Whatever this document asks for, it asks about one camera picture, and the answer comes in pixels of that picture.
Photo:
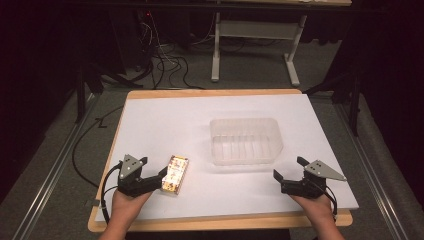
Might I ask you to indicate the white metal desk frame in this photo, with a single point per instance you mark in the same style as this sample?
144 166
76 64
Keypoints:
256 30

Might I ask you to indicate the metal floor rail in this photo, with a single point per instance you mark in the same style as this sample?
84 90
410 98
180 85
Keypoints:
50 180
373 176

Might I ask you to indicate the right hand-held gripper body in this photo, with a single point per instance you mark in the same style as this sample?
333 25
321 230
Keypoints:
308 188

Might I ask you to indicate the black metal stand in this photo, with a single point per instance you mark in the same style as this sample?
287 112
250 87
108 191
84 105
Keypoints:
353 100
81 90

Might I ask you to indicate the patterned snack box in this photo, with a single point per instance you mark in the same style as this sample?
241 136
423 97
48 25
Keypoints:
176 174

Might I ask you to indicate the person's left hand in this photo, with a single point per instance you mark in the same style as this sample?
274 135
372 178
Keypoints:
125 208

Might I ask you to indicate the white work board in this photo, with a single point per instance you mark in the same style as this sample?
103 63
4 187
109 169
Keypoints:
186 126

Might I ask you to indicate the clear plastic container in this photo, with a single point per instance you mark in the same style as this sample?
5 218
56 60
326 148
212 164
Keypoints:
246 141

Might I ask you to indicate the person's right hand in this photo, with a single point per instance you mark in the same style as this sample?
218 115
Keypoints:
318 210

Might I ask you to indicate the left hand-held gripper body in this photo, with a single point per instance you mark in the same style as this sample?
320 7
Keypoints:
133 185

